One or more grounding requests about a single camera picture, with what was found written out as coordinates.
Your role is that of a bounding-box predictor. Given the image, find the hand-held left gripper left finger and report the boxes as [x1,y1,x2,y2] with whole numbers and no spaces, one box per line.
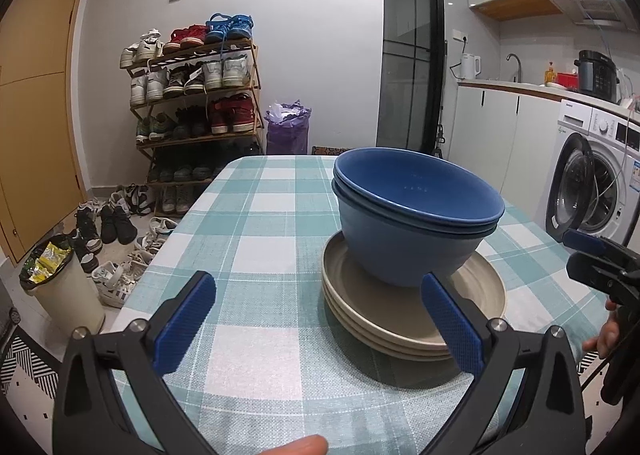
[52,271,217,455]

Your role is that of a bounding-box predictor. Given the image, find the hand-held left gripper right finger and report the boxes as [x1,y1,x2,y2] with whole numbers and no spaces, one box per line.
[420,273,593,455]

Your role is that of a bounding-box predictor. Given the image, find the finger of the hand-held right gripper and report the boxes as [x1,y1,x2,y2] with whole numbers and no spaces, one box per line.
[566,252,627,295]
[562,229,610,257]

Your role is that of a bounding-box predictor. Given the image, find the beige plate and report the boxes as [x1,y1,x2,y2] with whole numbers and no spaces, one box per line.
[330,302,496,362]
[321,230,507,336]
[324,285,503,350]

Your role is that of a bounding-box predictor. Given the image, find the person's right hand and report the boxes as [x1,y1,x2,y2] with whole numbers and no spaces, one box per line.
[581,297,622,362]

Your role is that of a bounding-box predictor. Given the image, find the person's left hand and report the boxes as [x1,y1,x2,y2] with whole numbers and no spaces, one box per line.
[260,435,330,455]

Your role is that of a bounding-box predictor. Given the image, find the white washing machine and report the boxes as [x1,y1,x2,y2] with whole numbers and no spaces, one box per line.
[545,99,640,256]

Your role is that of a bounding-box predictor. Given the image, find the scattered heap of shoes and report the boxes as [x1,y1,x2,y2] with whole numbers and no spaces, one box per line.
[67,184,181,308]

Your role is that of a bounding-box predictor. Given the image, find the beige trash bin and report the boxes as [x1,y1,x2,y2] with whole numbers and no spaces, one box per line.
[19,234,107,336]

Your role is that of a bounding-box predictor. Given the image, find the teal white checked tablecloth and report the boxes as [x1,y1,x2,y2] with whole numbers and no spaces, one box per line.
[107,154,613,455]

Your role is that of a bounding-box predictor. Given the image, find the white kitchen base cabinets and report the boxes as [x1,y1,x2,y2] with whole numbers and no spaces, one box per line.
[447,80,563,236]

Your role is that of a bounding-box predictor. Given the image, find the bunch of yellow wrappers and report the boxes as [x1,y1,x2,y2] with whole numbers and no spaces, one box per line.
[27,242,71,283]

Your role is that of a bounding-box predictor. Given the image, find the black pressure cooker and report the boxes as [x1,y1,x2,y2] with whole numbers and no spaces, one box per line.
[574,50,621,103]

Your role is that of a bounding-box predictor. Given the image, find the floor mop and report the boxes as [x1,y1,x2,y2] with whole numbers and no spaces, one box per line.
[434,40,448,158]

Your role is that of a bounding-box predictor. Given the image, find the white electric kettle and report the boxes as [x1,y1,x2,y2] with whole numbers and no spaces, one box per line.
[460,52,482,82]

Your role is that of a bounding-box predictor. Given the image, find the purple trash bag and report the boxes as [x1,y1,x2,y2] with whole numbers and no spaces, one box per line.
[264,102,312,156]

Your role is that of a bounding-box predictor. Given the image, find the wooden shoe rack with shoes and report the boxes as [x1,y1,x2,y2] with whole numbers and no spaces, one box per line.
[119,12,263,216]

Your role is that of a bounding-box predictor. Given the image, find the steel range hood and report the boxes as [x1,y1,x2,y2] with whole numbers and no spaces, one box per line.
[547,0,640,33]

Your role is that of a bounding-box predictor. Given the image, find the black framed glass door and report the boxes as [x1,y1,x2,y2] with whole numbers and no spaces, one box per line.
[376,0,446,156]

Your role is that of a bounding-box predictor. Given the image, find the yellow wooden door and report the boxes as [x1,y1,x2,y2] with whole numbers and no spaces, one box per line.
[0,0,97,266]

